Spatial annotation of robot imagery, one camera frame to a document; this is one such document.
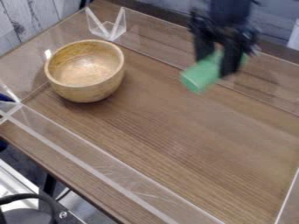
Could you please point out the blue object at left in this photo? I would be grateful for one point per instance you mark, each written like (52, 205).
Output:
(4, 98)

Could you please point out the white object at right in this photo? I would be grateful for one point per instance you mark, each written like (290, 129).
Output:
(294, 38)

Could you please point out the clear acrylic tray wall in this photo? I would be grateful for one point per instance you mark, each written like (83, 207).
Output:
(157, 155)

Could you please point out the light wooden bowl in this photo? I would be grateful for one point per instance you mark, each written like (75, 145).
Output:
(85, 70)

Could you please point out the black metal bracket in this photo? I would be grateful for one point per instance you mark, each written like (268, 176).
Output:
(63, 214)

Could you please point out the black metal table leg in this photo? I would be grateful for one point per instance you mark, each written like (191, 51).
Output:
(49, 185)

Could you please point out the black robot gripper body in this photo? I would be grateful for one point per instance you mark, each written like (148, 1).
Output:
(226, 21)

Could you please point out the green rectangular block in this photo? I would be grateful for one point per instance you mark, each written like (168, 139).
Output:
(203, 74)

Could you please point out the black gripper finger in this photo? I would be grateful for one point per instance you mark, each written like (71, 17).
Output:
(204, 46)
(231, 59)

